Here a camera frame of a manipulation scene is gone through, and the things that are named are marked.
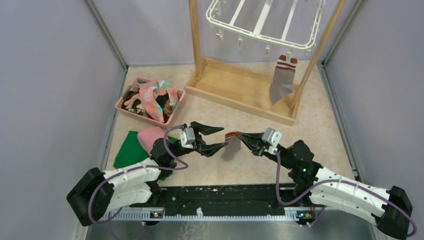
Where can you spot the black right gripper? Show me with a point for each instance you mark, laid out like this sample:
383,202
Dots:
255,136

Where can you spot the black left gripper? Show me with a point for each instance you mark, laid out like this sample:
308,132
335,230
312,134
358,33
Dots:
200,145

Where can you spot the grey sock with red stripes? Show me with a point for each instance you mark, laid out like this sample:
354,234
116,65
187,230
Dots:
233,145

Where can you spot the pink sock with green pattern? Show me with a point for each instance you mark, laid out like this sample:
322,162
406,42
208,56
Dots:
147,94

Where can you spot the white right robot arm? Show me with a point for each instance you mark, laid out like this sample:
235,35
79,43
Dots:
390,210

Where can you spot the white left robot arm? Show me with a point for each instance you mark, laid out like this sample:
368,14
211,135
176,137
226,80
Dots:
100,192

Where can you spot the wooden hanger stand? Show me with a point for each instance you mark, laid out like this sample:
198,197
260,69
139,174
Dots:
244,89

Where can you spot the pile of socks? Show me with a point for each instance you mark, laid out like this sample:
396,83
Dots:
132,103

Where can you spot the white clip drying hanger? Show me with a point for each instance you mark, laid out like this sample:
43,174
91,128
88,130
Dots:
292,24

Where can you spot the pink folded cloth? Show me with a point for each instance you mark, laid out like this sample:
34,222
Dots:
148,136

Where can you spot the green folded cloth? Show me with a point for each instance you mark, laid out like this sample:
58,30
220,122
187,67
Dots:
132,153

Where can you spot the pink plastic basket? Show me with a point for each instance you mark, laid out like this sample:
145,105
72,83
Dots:
166,125

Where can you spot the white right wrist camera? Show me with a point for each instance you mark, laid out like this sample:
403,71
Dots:
272,137

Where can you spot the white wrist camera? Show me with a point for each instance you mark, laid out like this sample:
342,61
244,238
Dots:
187,138
272,137

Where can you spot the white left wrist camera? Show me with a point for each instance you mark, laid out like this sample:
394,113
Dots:
187,138

